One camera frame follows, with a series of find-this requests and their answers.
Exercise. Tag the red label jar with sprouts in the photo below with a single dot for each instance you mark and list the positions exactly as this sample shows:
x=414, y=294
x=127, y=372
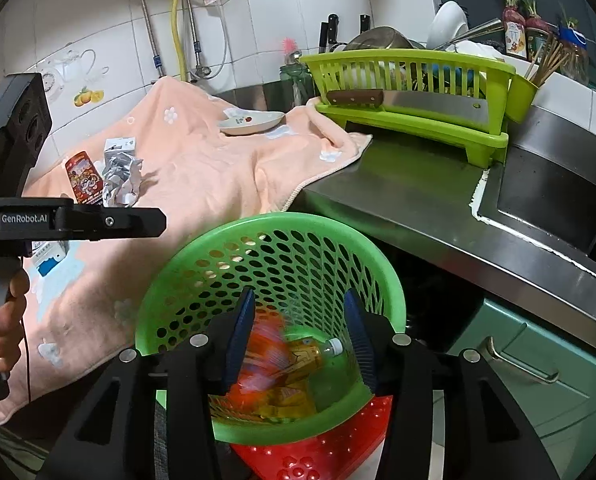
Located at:
x=514, y=30

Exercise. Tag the small white cardboard box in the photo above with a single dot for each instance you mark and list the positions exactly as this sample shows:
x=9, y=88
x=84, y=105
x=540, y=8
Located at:
x=120, y=147

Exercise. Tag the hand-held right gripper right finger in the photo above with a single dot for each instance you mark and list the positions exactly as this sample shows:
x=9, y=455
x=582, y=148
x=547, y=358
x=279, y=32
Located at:
x=360, y=335

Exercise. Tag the green glass jar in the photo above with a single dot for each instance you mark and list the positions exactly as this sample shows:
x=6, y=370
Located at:
x=295, y=85

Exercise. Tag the pink bristle brush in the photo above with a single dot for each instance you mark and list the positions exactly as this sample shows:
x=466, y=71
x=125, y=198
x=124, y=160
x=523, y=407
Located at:
x=292, y=50

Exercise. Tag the green perforated plastic basket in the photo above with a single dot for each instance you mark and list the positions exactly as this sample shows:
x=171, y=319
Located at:
x=288, y=260

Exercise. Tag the red perforated plastic stool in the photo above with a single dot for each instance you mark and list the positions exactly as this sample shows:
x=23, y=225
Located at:
x=328, y=450

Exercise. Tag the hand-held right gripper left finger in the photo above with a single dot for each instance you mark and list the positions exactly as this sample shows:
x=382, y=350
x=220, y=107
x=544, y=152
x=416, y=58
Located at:
x=243, y=330

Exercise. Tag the white blue milk carton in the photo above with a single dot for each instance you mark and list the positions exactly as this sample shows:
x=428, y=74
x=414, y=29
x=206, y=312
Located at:
x=50, y=260

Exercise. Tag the white bowl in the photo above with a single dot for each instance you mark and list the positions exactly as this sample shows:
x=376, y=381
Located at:
x=448, y=22

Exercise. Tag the red printed paper can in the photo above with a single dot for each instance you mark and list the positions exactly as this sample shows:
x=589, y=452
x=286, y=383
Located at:
x=84, y=180

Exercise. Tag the white paper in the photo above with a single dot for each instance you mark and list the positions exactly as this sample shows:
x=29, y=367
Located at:
x=122, y=182

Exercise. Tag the metal funnel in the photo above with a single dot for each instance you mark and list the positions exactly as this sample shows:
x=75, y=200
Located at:
x=478, y=30

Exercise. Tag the plastic tea bottle white cap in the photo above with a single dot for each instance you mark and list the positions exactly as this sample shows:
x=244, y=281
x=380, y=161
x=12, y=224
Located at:
x=323, y=355

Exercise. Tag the person's left hand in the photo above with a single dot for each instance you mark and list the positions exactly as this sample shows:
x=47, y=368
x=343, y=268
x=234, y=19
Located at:
x=5, y=330

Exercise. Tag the orange snack wrapper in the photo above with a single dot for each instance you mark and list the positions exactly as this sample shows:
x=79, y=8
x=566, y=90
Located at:
x=263, y=360

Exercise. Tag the dark jar with sprouts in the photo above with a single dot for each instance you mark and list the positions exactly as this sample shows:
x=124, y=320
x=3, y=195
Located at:
x=538, y=35

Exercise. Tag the glass jar blue lid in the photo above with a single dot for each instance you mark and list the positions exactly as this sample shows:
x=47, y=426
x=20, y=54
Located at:
x=575, y=55

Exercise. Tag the green chopstick holder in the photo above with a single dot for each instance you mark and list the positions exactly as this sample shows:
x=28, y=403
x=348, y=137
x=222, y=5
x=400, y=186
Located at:
x=522, y=97

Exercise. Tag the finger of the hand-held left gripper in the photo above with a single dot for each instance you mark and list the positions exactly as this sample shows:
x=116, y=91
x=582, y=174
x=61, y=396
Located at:
x=123, y=222

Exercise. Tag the metal water pipe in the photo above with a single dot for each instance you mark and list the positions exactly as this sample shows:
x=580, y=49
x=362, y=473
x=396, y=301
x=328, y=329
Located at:
x=150, y=35

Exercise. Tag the bundle of wooden chopsticks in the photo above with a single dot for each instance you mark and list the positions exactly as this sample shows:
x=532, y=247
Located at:
x=548, y=62

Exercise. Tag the white ceramic dish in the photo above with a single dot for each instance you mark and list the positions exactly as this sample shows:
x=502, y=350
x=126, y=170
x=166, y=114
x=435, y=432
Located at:
x=250, y=124

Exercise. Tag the green plastic dish rack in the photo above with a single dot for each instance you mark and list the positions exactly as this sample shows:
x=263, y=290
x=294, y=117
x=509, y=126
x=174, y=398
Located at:
x=428, y=130

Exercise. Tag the fruit wall sticker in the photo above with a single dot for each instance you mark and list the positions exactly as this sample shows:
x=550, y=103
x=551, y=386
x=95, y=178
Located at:
x=89, y=97

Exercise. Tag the green cabinet drawer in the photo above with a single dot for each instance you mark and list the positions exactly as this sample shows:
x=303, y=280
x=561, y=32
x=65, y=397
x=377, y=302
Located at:
x=568, y=350

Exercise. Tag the pink flowered towel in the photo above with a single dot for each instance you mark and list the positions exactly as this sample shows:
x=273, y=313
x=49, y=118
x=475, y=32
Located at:
x=218, y=180

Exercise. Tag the metal bowl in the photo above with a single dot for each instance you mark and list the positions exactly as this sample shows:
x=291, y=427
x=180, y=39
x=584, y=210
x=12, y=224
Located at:
x=383, y=39

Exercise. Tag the stainless steel sink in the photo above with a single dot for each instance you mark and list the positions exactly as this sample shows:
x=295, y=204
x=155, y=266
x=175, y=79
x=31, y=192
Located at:
x=553, y=190

